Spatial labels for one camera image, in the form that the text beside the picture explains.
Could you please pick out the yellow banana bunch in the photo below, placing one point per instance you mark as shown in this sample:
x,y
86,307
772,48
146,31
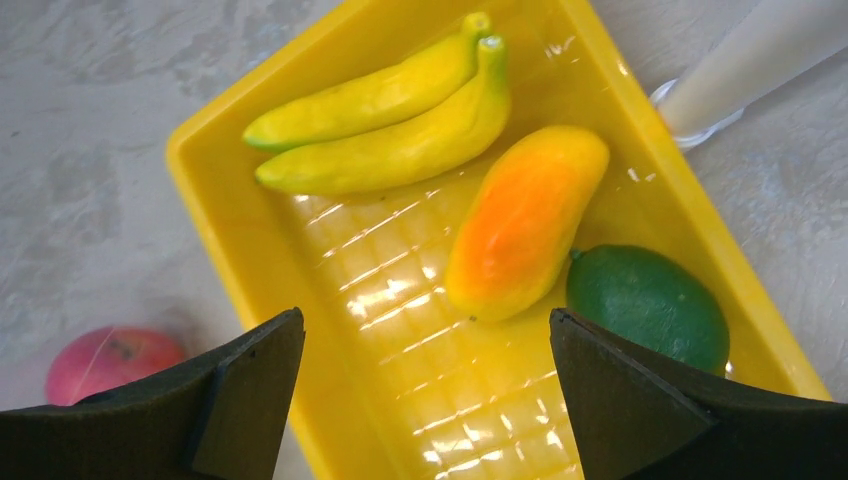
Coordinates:
x,y
408,122

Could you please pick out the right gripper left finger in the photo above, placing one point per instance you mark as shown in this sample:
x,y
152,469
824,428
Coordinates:
x,y
219,415

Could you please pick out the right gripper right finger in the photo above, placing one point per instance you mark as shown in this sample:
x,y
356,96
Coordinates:
x,y
637,414

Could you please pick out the green avocado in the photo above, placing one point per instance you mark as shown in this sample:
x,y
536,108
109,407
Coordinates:
x,y
650,300

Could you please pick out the yellow plastic tray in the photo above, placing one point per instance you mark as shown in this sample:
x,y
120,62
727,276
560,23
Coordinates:
x,y
394,383

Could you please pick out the white pvc pipe frame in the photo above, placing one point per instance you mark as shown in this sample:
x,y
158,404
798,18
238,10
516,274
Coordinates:
x,y
775,42

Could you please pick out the red apple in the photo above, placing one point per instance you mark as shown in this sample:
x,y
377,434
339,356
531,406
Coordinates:
x,y
108,358

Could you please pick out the orange yellow mango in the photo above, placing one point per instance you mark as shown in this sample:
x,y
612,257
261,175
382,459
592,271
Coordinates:
x,y
512,245

